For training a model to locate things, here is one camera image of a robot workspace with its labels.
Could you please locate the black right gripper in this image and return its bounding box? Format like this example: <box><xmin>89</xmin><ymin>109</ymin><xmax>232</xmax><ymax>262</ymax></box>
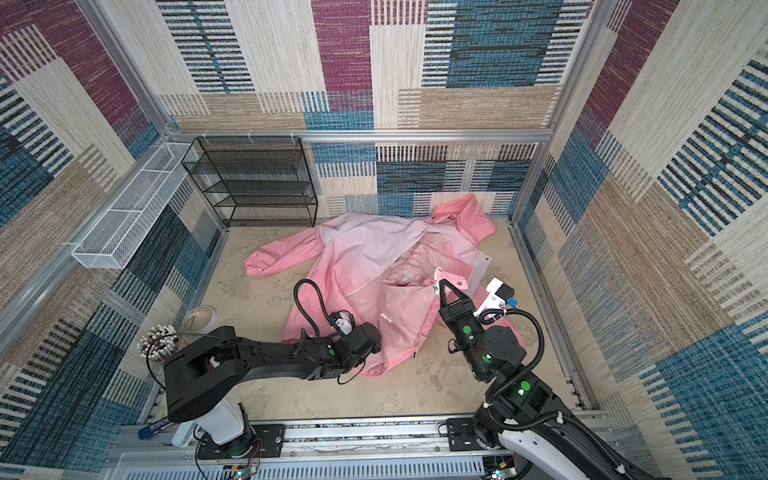
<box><xmin>438</xmin><ymin>278</ymin><xmax>490</xmax><ymax>379</ymax></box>

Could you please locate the pink hooded zip jacket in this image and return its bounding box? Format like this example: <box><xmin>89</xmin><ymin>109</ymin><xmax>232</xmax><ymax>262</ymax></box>
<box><xmin>244</xmin><ymin>194</ymin><xmax>497</xmax><ymax>377</ymax></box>

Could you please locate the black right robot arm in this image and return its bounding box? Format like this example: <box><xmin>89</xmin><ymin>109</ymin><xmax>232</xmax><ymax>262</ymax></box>
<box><xmin>435</xmin><ymin>278</ymin><xmax>651</xmax><ymax>479</ymax></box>

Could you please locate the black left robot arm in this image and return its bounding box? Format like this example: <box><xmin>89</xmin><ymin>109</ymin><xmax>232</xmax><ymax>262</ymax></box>
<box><xmin>163</xmin><ymin>279</ymin><xmax>382</xmax><ymax>426</ymax></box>

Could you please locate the cup of white-tipped markers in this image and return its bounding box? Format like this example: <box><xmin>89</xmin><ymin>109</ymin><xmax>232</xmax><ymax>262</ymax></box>
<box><xmin>137</xmin><ymin>325</ymin><xmax>181</xmax><ymax>363</ymax></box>

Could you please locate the blue marker pen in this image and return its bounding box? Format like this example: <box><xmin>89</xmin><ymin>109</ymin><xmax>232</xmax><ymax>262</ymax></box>
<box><xmin>137</xmin><ymin>418</ymin><xmax>172</xmax><ymax>440</ymax></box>

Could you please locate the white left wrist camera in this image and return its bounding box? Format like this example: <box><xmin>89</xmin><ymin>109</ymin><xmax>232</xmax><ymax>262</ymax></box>
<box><xmin>332</xmin><ymin>311</ymin><xmax>354</xmax><ymax>335</ymax></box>

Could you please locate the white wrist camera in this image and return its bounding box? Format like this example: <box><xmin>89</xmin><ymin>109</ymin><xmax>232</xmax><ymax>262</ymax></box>
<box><xmin>474</xmin><ymin>278</ymin><xmax>518</xmax><ymax>318</ymax></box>
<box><xmin>332</xmin><ymin>311</ymin><xmax>354</xmax><ymax>335</ymax></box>

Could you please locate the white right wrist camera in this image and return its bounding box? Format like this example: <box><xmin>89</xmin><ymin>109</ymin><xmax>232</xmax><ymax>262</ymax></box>
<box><xmin>474</xmin><ymin>278</ymin><xmax>518</xmax><ymax>318</ymax></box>

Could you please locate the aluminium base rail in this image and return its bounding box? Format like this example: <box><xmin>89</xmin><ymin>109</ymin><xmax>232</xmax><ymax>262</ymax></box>
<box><xmin>99</xmin><ymin>414</ymin><xmax>525</xmax><ymax>479</ymax></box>

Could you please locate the black wire shelf rack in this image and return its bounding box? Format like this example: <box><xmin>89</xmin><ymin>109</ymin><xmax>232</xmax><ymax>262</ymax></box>
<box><xmin>181</xmin><ymin>136</ymin><xmax>319</xmax><ymax>228</ymax></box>

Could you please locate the white wire mesh basket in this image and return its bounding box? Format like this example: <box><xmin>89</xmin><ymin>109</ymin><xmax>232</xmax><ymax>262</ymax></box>
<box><xmin>72</xmin><ymin>142</ymin><xmax>190</xmax><ymax>270</ymax></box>

